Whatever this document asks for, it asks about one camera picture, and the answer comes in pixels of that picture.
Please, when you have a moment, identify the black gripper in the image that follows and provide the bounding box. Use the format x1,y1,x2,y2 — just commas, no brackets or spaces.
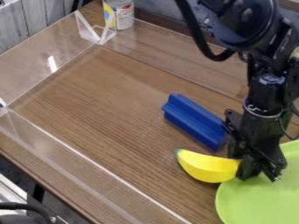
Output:
223,99,287,182

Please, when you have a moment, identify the yellow toy banana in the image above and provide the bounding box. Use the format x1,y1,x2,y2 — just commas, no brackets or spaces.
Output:
175,149,242,183

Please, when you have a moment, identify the blue star-shaped block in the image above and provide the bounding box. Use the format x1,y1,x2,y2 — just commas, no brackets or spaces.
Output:
162,94,227,151

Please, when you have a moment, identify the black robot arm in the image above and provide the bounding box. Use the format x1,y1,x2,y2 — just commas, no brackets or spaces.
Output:
199,0,299,181

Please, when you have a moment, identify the green plate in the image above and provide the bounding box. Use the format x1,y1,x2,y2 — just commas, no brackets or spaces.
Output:
215,140,299,224

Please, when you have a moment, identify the white can with label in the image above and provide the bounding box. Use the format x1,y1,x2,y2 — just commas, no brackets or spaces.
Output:
103,0,135,31

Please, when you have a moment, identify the clear acrylic enclosure wall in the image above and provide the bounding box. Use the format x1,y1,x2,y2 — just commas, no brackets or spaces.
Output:
0,3,247,224

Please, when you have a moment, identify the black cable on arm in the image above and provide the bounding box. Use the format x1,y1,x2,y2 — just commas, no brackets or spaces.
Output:
172,0,238,62

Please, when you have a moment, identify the black cable bottom left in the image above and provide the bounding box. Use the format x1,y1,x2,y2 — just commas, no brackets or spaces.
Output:
0,200,60,224

